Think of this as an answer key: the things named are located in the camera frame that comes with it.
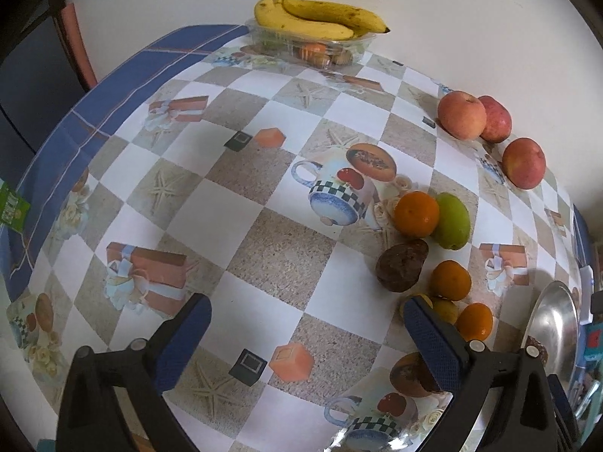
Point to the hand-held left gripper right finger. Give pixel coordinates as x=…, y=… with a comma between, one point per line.
x=431, y=343

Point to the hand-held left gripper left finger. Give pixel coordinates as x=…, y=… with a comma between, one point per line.
x=183, y=339

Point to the small yellowish round fruit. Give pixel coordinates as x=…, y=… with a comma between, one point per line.
x=445, y=311

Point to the orange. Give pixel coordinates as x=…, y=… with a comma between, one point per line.
x=450, y=280
x=417, y=214
x=475, y=322

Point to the dark brown fruit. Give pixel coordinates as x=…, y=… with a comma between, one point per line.
x=534, y=351
x=400, y=266

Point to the metal bowl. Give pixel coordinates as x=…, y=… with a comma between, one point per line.
x=556, y=320

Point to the checked printed tablecloth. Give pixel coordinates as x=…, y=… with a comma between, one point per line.
x=282, y=254

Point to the teal and red toy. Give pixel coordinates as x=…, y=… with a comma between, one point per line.
x=592, y=343

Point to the red apple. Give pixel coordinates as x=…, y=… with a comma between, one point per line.
x=461, y=115
x=498, y=120
x=524, y=162

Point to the green packet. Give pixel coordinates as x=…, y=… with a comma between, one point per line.
x=12, y=207

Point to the clear plastic tray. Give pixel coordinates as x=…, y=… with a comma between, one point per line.
x=282, y=44

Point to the small reddish orange fruit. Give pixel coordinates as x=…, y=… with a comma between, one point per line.
x=314, y=52

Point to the pink chair back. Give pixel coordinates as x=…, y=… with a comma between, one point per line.
x=75, y=42

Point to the yellow banana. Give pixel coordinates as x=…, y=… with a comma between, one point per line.
x=278, y=21
x=339, y=12

